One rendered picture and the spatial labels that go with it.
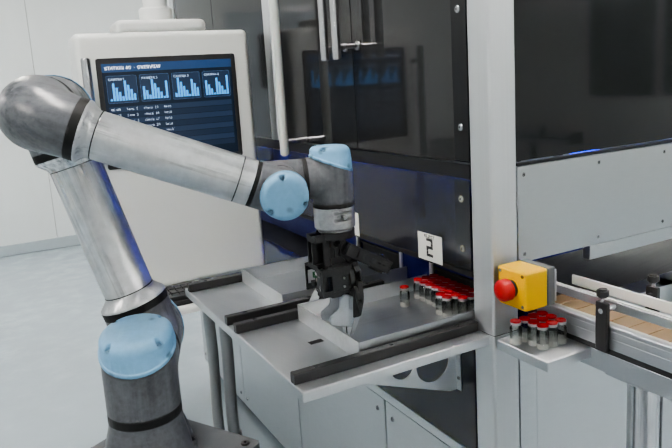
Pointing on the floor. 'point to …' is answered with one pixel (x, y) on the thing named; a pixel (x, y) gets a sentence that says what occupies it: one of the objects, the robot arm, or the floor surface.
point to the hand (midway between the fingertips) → (351, 329)
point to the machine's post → (492, 181)
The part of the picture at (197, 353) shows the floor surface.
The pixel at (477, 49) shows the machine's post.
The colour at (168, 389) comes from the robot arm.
